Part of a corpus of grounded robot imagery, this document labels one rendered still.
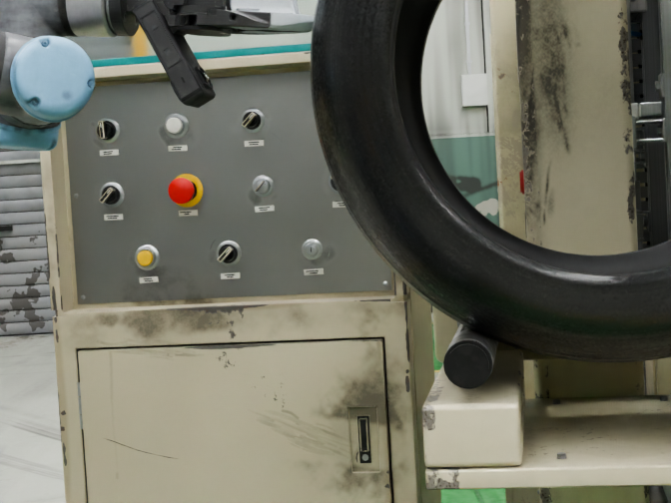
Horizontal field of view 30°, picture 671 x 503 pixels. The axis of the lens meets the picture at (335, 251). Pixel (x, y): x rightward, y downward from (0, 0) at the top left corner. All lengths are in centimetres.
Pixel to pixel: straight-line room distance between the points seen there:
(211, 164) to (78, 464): 51
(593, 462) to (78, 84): 58
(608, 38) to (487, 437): 56
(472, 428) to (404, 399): 71
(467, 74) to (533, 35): 876
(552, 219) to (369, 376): 47
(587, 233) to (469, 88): 870
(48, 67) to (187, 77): 17
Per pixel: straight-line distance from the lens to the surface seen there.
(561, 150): 150
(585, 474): 116
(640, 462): 118
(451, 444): 116
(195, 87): 126
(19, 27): 131
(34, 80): 116
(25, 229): 1050
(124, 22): 130
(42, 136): 131
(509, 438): 115
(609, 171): 150
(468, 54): 1025
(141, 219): 196
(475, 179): 1016
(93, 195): 198
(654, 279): 113
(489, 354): 114
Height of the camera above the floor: 107
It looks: 3 degrees down
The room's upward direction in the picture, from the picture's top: 3 degrees counter-clockwise
